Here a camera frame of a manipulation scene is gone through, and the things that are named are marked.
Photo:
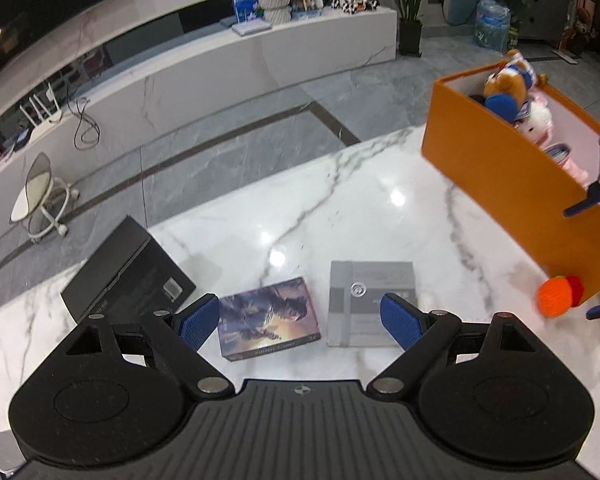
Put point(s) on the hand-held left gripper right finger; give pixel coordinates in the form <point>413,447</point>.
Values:
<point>399,320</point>

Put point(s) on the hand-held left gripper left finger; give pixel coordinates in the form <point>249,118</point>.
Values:
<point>200,320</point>

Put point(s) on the pink printed cloth pouch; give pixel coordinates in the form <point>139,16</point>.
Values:
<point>577,169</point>

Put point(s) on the orange red yarn ball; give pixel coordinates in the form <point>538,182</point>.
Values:
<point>555,297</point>

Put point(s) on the grey box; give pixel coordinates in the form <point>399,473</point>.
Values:
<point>365,280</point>

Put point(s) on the dark picture box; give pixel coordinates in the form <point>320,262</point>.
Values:
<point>267,317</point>

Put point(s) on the white pink plush toy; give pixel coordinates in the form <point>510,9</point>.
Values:
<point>537,122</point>

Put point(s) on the orange storage box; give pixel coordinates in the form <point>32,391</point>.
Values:
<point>480,150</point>

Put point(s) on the brown bear plush blue headphones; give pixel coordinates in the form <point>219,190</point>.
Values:
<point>510,82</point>

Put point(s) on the black cardboard box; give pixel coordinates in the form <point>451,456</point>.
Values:
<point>130,270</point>

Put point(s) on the decor display stand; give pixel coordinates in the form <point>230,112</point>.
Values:
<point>582,20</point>

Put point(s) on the large blue water bottle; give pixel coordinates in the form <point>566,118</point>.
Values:
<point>491,25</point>

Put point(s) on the grey drawer cabinet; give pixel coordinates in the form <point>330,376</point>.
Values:
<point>550,0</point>

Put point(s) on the white baby seat on wheels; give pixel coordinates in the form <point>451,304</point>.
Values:
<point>35,187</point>

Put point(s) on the potted plant black pot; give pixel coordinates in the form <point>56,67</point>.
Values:
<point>410,35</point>

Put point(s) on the white marble tv console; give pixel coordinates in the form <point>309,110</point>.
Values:
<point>205,75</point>

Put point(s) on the white router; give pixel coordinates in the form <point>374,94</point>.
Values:
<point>45,127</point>

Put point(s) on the blue notebook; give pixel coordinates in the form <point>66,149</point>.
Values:
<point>251,27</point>

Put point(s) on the teddy bear on shelf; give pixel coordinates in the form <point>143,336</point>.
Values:
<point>276,9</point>

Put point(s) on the black curved television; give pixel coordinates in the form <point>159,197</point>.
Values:
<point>40,5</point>

